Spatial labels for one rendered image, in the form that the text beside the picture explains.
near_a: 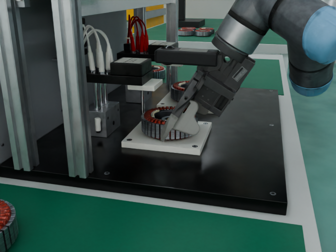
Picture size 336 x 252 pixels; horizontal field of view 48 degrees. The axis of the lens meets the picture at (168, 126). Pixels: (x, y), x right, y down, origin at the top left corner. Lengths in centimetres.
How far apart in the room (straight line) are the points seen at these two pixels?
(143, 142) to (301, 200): 29
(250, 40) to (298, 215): 29
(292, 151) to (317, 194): 145
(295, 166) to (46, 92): 50
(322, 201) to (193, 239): 170
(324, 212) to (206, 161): 146
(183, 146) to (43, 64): 32
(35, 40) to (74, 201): 33
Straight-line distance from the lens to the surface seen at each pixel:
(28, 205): 60
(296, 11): 61
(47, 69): 80
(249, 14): 64
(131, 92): 97
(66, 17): 54
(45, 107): 80
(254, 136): 78
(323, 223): 198
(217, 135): 76
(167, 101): 95
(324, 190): 227
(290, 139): 84
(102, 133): 76
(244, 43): 65
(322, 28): 59
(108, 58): 74
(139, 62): 71
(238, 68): 67
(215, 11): 606
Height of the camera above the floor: 105
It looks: 20 degrees down
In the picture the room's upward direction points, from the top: straight up
